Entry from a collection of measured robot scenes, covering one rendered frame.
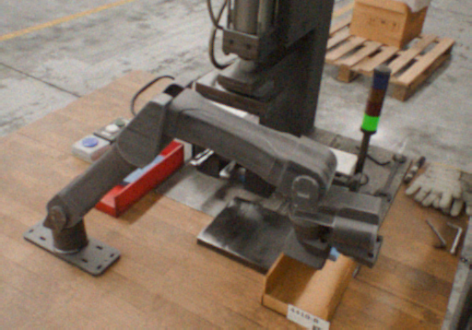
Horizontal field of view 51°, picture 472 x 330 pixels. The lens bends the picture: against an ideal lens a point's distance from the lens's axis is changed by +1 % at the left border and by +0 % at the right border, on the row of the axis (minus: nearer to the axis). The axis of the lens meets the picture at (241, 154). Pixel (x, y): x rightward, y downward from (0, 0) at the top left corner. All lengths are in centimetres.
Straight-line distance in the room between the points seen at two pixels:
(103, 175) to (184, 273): 26
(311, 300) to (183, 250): 27
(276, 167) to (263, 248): 37
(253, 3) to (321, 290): 56
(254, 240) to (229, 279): 10
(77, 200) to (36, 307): 20
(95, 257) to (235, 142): 44
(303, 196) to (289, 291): 32
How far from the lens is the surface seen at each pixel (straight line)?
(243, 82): 101
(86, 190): 87
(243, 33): 99
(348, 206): 68
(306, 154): 66
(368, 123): 116
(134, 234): 105
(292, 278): 96
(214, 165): 117
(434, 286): 104
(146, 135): 70
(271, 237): 101
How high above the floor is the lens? 161
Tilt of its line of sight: 34 degrees down
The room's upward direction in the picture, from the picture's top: 4 degrees clockwise
